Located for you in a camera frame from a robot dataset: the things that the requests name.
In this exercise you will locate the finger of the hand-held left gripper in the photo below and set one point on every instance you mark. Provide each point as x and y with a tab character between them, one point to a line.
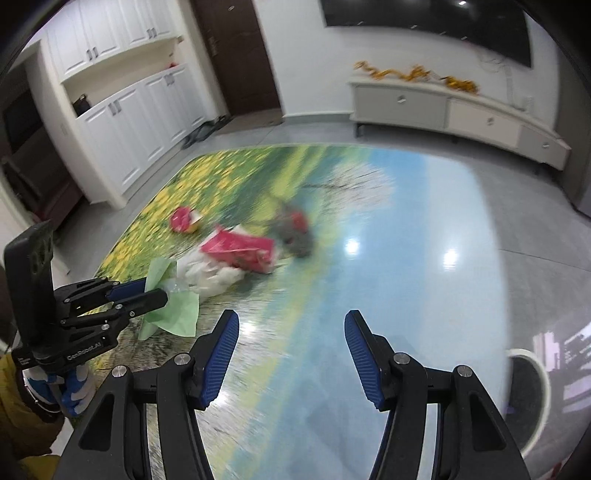
147	301
127	290

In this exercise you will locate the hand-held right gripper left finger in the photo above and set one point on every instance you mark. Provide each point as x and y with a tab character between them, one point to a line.
219	355

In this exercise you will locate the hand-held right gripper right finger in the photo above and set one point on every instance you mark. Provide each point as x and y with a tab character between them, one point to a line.
362	360

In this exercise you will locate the green paper sheet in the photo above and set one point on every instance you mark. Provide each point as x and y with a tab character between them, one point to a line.
178	318

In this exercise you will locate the grey trash bin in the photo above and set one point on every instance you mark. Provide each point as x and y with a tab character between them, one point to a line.
531	392

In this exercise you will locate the person's left hand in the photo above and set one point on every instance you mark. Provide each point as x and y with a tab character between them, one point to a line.
69	392

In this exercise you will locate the white plastic bag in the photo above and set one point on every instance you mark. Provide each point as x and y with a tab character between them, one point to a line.
207	277

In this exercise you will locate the red crumpled packet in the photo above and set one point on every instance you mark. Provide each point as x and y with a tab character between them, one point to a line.
182	219

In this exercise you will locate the red and white wrapper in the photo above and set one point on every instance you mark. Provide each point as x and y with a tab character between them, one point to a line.
235	244

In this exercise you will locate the dark wooden furniture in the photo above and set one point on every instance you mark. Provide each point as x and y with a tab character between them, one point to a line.
32	157

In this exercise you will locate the grey and red wrapper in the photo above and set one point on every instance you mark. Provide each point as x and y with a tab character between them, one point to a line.
291	230

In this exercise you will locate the grey slipper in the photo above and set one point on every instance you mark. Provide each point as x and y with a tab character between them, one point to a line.
196	137

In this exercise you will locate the white lower cabinet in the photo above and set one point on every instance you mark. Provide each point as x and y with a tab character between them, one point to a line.
129	120

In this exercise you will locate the black bag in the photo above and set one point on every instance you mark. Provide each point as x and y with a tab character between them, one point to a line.
82	106

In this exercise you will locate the dark slipper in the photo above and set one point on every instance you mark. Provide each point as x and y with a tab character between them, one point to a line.
218	122

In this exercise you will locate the brown doormat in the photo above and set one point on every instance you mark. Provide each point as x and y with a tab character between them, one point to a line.
258	123

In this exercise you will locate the dark brown entrance door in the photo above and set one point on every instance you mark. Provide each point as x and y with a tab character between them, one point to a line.
231	60

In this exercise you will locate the white television stand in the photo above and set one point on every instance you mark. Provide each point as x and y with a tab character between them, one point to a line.
401	104

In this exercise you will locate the golden dragon figurine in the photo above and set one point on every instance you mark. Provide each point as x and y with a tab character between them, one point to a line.
371	69
415	74

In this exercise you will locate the golden tiger figurine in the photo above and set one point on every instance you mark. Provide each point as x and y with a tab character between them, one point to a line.
459	84

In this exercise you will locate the white power strip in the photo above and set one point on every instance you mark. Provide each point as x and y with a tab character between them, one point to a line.
527	102

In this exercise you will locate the white upper wall cabinet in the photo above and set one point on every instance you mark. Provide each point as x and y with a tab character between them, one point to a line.
106	32

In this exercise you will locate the black wall television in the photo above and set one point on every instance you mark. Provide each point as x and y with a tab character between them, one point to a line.
415	23

